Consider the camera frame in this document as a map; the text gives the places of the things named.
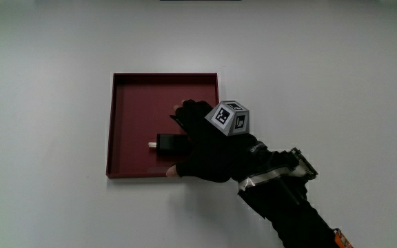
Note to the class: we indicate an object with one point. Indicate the person's right hand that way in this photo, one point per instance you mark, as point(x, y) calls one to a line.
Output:
point(212, 151)

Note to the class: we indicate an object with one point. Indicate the black charger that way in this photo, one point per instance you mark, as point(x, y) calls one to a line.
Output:
point(171, 144)

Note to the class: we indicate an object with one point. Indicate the dark red square plate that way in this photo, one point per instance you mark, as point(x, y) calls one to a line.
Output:
point(136, 113)

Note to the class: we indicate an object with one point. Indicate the orange tag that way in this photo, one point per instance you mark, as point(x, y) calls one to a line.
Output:
point(342, 239)

